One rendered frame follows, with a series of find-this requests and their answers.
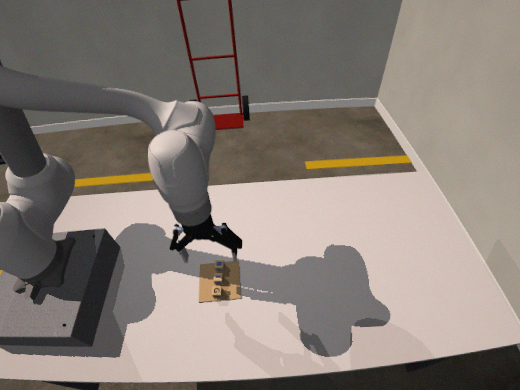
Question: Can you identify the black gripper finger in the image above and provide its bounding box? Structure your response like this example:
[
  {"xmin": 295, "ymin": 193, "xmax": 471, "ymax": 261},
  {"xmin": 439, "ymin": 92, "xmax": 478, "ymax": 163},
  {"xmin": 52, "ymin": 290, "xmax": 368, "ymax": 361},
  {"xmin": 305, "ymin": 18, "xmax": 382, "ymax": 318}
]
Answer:
[
  {"xmin": 202, "ymin": 223, "xmax": 242, "ymax": 262},
  {"xmin": 170, "ymin": 224, "xmax": 197, "ymax": 263}
]

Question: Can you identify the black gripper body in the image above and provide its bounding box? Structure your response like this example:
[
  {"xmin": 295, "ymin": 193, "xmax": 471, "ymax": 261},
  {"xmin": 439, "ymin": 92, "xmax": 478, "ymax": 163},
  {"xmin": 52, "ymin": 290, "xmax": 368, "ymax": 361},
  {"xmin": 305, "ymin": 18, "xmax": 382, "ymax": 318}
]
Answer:
[{"xmin": 182, "ymin": 214, "xmax": 216, "ymax": 240}]

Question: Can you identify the tan square mat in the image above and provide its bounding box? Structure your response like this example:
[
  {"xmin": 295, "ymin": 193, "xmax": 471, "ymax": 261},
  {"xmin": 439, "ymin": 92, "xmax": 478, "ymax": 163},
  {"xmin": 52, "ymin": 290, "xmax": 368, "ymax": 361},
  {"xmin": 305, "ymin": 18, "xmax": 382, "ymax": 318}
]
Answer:
[{"xmin": 199, "ymin": 260, "xmax": 241, "ymax": 303}]

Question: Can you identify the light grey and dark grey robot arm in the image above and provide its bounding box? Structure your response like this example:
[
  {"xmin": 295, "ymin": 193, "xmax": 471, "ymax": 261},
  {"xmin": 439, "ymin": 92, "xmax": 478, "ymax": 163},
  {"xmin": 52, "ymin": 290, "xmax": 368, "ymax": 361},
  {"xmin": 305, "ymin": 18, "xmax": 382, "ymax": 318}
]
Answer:
[{"xmin": 0, "ymin": 60, "xmax": 216, "ymax": 300}]

